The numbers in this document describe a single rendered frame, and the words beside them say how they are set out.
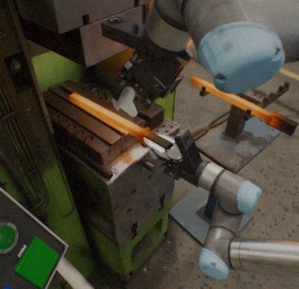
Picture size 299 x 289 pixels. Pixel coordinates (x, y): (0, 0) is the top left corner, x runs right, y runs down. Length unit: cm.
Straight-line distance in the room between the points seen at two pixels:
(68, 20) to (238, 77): 42
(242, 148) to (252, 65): 102
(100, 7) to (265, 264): 66
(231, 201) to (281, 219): 132
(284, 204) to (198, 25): 188
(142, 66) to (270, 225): 165
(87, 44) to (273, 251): 61
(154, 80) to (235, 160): 83
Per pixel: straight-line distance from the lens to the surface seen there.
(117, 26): 49
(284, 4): 33
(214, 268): 71
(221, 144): 128
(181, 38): 40
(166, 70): 44
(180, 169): 79
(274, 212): 204
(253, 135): 137
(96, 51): 68
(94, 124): 94
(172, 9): 37
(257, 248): 68
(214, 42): 28
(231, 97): 109
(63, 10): 61
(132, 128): 86
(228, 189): 72
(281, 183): 222
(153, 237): 160
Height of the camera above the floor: 158
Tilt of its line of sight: 43 degrees down
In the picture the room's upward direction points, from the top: straight up
